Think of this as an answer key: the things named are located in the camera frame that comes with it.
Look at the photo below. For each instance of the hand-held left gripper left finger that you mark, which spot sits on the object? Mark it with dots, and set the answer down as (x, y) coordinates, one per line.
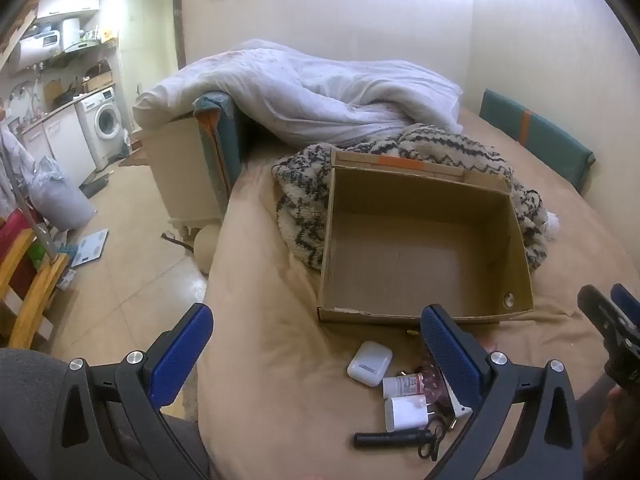
(182, 355)

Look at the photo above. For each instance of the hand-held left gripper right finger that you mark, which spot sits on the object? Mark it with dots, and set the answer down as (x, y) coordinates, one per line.
(450, 355)

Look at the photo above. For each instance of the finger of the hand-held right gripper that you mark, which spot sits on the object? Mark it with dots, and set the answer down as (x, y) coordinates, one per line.
(627, 300)
(595, 310)

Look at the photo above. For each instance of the dark pink gua sha tool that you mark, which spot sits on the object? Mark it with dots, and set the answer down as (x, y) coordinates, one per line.
(431, 385)

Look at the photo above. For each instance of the white bottle with red label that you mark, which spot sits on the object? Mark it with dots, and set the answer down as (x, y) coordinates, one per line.
(400, 386)

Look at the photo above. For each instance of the white plug charger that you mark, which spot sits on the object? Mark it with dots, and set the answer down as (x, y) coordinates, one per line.
(405, 412)

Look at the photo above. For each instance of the white earbuds case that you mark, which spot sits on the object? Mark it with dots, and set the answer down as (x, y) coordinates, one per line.
(369, 362)

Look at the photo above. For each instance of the cardboard box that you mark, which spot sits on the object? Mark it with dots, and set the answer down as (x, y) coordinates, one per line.
(410, 260)

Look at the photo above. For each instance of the person's right hand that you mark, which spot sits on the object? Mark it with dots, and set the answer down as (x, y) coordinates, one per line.
(617, 425)

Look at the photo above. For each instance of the white bathroom scale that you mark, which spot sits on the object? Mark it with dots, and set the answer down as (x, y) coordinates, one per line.
(90, 248)

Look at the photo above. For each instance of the yellow wooden chair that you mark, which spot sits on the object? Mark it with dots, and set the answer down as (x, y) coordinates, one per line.
(35, 290)

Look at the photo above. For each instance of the teal headboard cushion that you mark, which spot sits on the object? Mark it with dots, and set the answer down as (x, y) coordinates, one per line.
(545, 145)

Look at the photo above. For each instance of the dark floor mat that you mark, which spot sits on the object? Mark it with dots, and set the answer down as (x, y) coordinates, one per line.
(96, 186)

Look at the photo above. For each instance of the grey plastic trash bag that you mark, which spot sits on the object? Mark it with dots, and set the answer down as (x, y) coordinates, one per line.
(60, 195)

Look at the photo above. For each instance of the beige black patterned blanket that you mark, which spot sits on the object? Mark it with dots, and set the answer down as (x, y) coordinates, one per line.
(300, 185)

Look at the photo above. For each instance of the red bag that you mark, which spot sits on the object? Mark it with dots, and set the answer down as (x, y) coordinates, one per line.
(12, 235)

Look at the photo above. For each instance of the teal cushion with orange edge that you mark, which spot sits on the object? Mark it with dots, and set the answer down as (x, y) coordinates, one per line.
(220, 135)

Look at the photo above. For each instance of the white kitchen counter cabinet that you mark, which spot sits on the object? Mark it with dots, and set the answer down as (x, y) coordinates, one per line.
(55, 145)

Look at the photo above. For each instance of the white washing machine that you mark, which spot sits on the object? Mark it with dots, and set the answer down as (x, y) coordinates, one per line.
(105, 120)

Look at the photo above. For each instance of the white hanging cloth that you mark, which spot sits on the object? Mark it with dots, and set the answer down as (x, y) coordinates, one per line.
(12, 165)

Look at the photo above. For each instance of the white duvet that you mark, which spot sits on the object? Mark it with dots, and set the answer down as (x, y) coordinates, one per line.
(310, 90)

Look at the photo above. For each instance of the white water heater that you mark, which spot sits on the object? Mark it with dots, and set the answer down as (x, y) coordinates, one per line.
(71, 35)

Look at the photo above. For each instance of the white wooden bed frame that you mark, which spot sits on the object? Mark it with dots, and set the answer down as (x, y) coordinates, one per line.
(175, 175)

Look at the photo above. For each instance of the dark door frame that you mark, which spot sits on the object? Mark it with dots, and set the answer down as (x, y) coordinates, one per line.
(178, 30)

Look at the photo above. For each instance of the white wall cabinet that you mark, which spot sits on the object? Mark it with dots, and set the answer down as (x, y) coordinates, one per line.
(67, 6)

